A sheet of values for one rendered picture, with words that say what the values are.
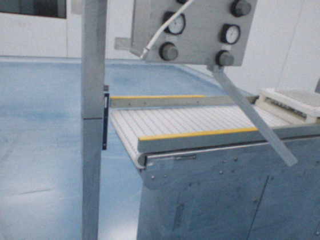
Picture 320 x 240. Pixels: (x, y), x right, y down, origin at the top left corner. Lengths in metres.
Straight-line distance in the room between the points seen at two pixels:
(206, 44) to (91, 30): 0.36
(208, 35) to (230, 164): 0.38
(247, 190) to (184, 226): 0.25
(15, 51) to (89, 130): 4.99
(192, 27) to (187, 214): 0.57
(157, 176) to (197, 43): 0.32
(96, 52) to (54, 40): 5.02
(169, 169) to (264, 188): 0.47
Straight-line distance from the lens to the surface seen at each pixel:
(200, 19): 0.51
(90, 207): 1.03
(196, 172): 0.70
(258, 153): 0.80
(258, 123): 0.65
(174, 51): 0.47
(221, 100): 0.99
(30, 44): 5.76
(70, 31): 5.81
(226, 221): 1.00
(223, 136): 0.68
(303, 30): 4.31
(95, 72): 0.79
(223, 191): 0.89
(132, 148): 0.63
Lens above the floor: 1.24
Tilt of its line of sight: 22 degrees down
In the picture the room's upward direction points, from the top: 8 degrees clockwise
